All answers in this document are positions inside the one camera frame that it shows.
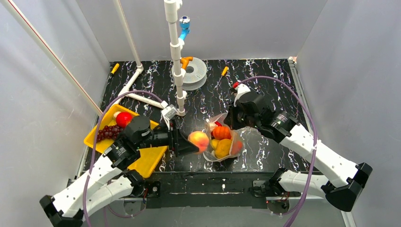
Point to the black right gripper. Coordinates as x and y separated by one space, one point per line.
234 117

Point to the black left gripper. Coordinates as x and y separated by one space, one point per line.
174 141

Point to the toy peach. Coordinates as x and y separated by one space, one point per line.
200 140

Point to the yellow toy mango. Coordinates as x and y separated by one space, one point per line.
214 143

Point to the orange toy pumpkin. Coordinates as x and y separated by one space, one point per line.
221 133

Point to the white toy garlic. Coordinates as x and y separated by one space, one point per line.
212 126

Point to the orange toy carrot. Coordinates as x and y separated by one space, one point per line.
236 148

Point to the toy orange fruit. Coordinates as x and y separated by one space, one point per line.
223 148

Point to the clear polka dot zip bag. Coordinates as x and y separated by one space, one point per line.
209 154

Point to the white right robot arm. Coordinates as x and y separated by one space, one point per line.
341 181

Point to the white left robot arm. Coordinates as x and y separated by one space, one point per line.
109 179

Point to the yellow screwdriver right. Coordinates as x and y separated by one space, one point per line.
223 73

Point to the grey filament spool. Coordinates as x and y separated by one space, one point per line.
195 74

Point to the red toy apple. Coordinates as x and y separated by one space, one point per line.
123 119

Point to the white pvc pipe stand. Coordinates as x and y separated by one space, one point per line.
176 45

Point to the purple toy grapes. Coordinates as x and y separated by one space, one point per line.
109 133

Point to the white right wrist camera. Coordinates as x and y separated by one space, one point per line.
239 90

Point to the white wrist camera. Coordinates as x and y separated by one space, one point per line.
169 113
239 90

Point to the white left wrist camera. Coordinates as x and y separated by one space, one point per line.
169 113

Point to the orange clamp handle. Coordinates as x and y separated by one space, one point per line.
185 61

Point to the blue overhead camera mount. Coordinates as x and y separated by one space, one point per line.
184 23

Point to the aluminium frame rail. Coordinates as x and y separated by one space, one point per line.
340 181

